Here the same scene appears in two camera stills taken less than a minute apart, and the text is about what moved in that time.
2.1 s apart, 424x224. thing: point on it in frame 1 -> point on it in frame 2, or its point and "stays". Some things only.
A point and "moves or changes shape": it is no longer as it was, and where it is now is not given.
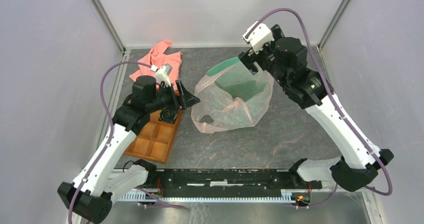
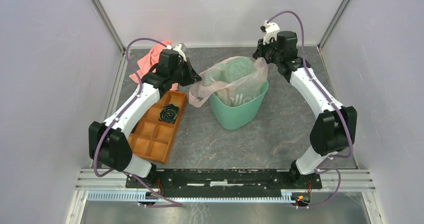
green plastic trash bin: [236, 78] -> [231, 117]
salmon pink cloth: [157, 58] stays
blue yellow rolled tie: [168, 114] stays
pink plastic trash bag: [231, 98] moves or changes shape
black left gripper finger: [186, 99] -> [194, 77]
